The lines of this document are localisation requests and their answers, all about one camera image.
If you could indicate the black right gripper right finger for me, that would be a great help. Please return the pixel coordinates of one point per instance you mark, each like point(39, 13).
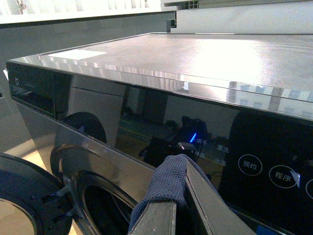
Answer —
point(209, 214)

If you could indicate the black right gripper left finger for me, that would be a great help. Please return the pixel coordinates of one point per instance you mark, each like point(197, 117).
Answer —
point(156, 218)

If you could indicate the blue knitted cloth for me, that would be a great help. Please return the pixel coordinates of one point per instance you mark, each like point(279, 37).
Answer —
point(168, 184)

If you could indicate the grey front-load washing machine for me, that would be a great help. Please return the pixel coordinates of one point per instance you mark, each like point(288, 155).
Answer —
point(240, 106)

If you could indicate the dark washing machine door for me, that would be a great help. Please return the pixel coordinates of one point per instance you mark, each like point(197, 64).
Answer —
point(32, 201)

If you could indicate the white label sticker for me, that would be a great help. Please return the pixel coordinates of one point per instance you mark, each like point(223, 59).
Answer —
point(76, 54)

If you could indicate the white window frame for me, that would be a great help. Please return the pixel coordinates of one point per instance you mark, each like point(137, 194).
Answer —
point(32, 11)

